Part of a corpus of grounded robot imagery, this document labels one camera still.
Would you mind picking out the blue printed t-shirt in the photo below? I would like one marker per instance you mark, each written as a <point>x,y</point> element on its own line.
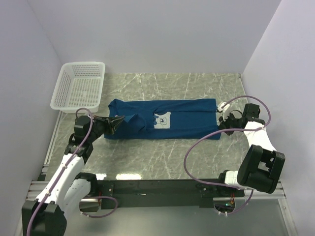
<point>164,119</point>

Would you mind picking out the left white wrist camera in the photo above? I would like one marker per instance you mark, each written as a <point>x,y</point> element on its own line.
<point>224,109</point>

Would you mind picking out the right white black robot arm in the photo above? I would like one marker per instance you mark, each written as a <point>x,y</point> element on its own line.
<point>262,165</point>

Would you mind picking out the white perforated plastic basket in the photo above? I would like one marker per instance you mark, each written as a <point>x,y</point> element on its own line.
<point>78,85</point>

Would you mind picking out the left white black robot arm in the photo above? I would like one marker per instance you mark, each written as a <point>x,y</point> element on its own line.
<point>48,213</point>

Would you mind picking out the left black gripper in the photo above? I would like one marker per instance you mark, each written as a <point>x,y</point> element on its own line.
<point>110,124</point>

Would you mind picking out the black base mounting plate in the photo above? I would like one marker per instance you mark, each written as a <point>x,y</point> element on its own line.
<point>163,193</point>

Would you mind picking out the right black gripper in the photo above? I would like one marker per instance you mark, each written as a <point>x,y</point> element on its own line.
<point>224,123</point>

